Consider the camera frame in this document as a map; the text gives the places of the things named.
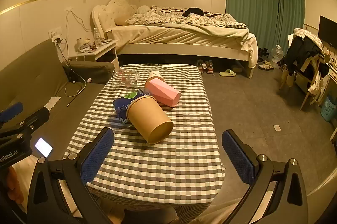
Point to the brown paper cup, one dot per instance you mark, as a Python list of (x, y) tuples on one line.
[(147, 118)]

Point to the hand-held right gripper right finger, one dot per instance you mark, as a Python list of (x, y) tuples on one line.
[(237, 158)]

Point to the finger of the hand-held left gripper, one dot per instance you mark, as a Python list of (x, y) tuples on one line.
[(11, 109), (31, 121)]

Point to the wooden chair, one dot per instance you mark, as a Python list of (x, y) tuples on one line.
[(313, 82)]

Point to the white paper roll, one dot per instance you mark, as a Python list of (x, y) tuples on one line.
[(80, 44)]

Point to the clear water bottle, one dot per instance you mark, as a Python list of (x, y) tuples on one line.
[(97, 38)]

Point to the pile of clothes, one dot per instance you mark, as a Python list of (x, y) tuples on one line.
[(302, 50)]

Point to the blue printed packet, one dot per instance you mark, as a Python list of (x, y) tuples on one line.
[(121, 108)]

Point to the person's left hand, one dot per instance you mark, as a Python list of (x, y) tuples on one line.
[(12, 183)]

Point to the white sneakers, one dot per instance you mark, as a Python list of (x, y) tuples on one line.
[(266, 65)]

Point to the clear glass cup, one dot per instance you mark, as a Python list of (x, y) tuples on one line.
[(123, 79)]

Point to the dark clothing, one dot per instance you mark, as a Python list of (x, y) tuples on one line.
[(194, 12)]

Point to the white bed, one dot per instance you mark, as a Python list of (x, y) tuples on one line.
[(184, 37)]

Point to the pink faceted cup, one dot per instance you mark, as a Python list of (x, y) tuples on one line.
[(163, 92)]

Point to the white nightstand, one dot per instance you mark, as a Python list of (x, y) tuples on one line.
[(105, 51)]

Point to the white paper sheet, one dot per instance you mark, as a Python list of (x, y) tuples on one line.
[(52, 103)]

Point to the green slipper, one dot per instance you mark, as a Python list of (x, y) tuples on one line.
[(227, 73)]

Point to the narrow green curtain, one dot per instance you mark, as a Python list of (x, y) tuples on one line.
[(291, 10)]

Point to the small paper scrap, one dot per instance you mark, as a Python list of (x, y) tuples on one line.
[(277, 128)]

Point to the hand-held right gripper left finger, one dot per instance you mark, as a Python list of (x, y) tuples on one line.
[(97, 157)]

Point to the grey sofa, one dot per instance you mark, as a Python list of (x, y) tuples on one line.
[(26, 79)]

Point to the grey checked tablecloth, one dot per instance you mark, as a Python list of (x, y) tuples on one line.
[(158, 166)]

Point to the patterned blanket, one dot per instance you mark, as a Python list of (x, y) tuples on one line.
[(184, 19)]

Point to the black television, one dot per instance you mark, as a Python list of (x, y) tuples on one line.
[(327, 30)]

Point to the pair of shoes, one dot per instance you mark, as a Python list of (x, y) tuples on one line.
[(206, 66)]

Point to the white cup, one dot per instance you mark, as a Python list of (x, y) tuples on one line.
[(155, 74)]

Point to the large water jug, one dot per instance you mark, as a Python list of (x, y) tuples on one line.
[(276, 57)]

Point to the blue laundry basket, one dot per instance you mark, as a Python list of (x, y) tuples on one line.
[(329, 109)]

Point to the wall power socket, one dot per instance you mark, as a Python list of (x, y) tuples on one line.
[(54, 34)]

